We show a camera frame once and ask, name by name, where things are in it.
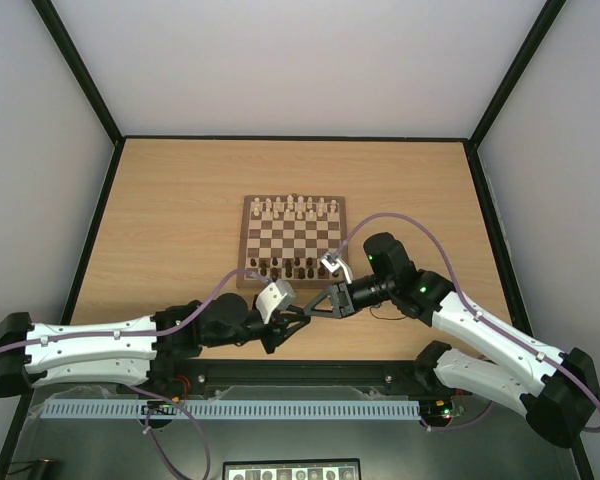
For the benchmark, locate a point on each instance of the wooden chess board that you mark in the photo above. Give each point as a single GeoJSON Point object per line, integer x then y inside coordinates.
{"type": "Point", "coordinates": [289, 239]}

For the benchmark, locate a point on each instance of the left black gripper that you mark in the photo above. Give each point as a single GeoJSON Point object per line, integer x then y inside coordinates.
{"type": "Point", "coordinates": [276, 333]}

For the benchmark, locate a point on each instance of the white chess pieces row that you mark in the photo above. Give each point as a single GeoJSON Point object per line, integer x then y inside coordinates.
{"type": "Point", "coordinates": [295, 207]}

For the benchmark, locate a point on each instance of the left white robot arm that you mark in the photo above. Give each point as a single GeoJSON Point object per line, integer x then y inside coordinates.
{"type": "Point", "coordinates": [139, 352]}

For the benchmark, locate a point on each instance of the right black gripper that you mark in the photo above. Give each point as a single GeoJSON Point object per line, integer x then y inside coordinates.
{"type": "Point", "coordinates": [344, 299]}

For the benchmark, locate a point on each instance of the white slotted cable duct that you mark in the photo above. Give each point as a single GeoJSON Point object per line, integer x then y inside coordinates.
{"type": "Point", "coordinates": [137, 409]}

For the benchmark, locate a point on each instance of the black aluminium frame rail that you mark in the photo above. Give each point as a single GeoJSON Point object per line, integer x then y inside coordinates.
{"type": "Point", "coordinates": [200, 377]}

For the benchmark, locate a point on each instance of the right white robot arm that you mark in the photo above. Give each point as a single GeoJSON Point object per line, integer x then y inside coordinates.
{"type": "Point", "coordinates": [556, 392]}

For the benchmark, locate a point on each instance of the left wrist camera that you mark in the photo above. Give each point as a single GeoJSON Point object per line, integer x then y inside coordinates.
{"type": "Point", "coordinates": [278, 295]}

